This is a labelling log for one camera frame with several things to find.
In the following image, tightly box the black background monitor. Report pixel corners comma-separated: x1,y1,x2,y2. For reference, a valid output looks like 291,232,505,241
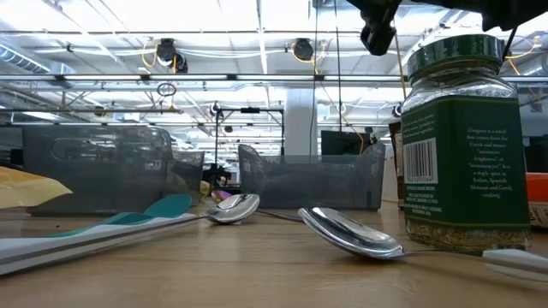
320,130,372,157

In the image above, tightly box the teal plastic spoon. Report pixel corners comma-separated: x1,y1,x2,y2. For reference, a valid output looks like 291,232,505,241
40,193,194,239

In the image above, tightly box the grey ceiling air duct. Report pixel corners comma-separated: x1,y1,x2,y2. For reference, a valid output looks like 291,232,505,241
0,42,77,89

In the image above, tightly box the silver spoon white handle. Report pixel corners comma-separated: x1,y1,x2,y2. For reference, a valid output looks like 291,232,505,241
297,206,548,284

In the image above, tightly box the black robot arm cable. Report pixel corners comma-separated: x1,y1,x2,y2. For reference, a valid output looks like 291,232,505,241
499,25,520,62

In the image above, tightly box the grey translucent plastic bin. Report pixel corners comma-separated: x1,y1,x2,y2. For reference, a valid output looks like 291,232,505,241
21,124,206,216
237,143,386,210

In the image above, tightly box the thin black hanging cable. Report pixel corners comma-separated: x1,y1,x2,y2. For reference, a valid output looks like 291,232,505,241
333,0,343,132
308,0,320,163

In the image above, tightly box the silver spoon striped handle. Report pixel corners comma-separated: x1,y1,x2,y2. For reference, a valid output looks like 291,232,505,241
0,192,261,277

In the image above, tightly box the yellow coiled reel cable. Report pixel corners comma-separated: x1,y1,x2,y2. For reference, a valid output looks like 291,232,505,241
290,41,366,156

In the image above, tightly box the green label oregano jar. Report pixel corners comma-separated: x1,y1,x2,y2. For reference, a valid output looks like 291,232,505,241
401,33,533,254

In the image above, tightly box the white square pillar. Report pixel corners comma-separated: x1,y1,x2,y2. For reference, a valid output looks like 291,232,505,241
283,87,319,157

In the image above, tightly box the black ceiling cable reel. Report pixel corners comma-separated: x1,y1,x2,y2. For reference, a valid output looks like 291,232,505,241
156,38,189,74
293,38,315,62

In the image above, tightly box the iridescent rainbow metal spoon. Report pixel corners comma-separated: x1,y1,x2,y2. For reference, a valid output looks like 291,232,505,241
210,189,306,223

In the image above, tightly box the yellow Maruchan ramen packet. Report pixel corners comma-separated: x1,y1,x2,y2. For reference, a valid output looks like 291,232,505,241
0,165,74,210

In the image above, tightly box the black background frame stand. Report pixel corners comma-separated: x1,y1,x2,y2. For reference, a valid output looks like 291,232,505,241
213,106,286,185

